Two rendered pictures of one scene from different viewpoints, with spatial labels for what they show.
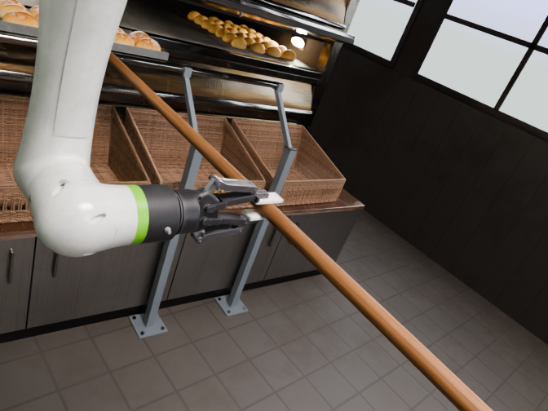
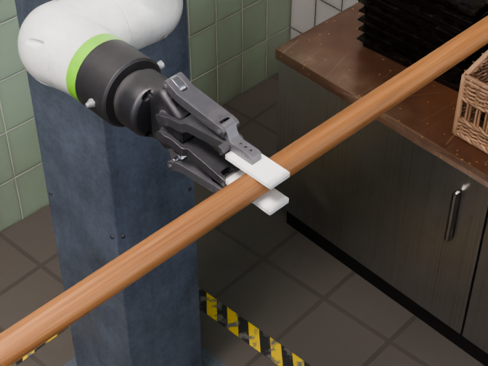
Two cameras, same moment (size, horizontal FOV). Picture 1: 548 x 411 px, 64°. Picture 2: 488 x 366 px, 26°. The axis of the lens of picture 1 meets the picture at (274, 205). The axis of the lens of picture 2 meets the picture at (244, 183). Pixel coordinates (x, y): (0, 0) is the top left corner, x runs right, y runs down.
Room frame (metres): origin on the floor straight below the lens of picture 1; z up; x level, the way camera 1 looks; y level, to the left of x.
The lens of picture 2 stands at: (0.80, -0.83, 1.96)
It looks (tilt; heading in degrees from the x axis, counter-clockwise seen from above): 42 degrees down; 93
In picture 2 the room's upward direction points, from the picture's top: straight up
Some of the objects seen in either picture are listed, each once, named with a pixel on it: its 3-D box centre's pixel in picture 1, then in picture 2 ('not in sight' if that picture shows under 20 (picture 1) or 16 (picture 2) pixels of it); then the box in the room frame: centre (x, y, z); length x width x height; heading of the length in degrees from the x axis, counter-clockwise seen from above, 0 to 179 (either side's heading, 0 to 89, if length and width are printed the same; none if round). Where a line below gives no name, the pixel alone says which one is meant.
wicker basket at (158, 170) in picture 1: (193, 159); not in sight; (1.92, 0.44, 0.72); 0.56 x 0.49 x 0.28; 136
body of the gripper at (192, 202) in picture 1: (193, 210); (162, 112); (0.65, 0.12, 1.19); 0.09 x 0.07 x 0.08; 138
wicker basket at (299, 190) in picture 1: (285, 161); not in sight; (2.35, 0.03, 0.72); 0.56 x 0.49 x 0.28; 138
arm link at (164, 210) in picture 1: (152, 211); (123, 83); (0.60, 0.18, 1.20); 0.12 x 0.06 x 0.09; 48
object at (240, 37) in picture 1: (242, 35); not in sight; (2.82, 0.56, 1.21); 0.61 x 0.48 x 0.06; 47
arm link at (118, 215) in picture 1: (86, 214); (74, 46); (0.53, 0.25, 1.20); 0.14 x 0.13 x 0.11; 138
